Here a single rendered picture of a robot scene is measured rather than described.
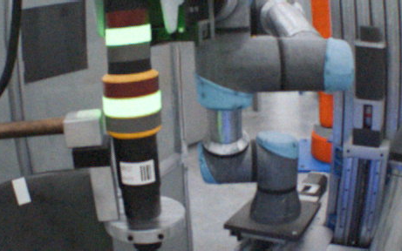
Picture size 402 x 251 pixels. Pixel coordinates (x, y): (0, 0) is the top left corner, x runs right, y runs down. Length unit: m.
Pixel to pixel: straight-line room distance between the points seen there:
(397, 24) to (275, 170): 0.53
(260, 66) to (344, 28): 0.67
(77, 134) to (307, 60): 0.34
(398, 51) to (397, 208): 0.60
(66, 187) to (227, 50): 0.26
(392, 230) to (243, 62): 0.36
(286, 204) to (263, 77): 0.68
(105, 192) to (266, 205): 0.88
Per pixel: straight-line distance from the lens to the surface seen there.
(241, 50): 0.57
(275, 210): 1.20
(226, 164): 1.14
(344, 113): 1.27
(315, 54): 0.58
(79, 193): 0.52
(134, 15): 0.32
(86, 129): 0.33
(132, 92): 0.32
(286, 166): 1.16
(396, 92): 1.22
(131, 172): 0.34
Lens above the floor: 1.63
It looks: 16 degrees down
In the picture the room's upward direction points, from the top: 3 degrees counter-clockwise
